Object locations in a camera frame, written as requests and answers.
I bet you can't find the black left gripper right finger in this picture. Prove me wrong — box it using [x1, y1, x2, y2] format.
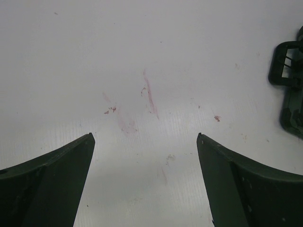
[196, 133, 303, 227]

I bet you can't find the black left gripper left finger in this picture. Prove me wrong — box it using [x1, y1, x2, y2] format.
[0, 133, 95, 227]

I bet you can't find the black poker set case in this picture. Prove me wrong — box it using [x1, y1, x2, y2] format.
[268, 28, 303, 139]

